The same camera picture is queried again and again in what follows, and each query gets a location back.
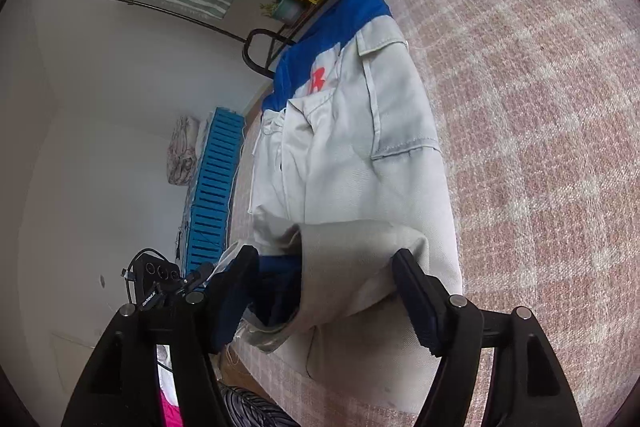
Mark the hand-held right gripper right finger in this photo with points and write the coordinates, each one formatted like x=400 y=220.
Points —
x=420 y=307

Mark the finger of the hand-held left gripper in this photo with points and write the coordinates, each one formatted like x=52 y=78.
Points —
x=199 y=278

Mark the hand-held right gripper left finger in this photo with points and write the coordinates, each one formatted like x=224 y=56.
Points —
x=235 y=297

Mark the blue and white jacket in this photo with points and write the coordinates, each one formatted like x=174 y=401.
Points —
x=350 y=157

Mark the blue slatted panel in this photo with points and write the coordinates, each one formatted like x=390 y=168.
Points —
x=212 y=187

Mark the black ribbed slipper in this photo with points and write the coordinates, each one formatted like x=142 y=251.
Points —
x=250 y=409

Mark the folded floral bedding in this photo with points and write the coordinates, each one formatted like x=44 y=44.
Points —
x=182 y=152

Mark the person's pink clothing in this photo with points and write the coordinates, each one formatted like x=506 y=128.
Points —
x=167 y=407

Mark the plaid blanket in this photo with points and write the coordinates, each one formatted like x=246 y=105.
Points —
x=525 y=132

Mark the potted plant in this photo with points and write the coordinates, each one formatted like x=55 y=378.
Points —
x=289 y=8

